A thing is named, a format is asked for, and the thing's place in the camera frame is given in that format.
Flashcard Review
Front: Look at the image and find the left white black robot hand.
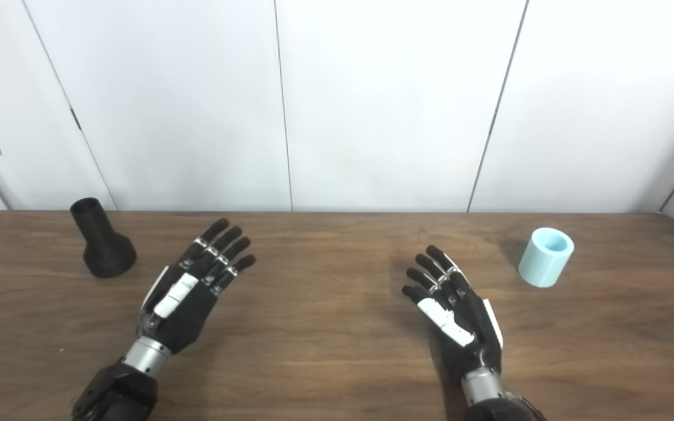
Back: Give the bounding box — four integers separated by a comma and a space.
137, 218, 257, 355

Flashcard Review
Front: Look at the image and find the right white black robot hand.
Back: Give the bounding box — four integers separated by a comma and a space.
402, 245, 504, 384

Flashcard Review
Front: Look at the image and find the light-blue hose piece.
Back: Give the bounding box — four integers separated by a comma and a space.
518, 227, 575, 288

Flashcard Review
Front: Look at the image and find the black plastic nozzle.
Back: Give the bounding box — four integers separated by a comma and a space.
70, 198, 137, 279

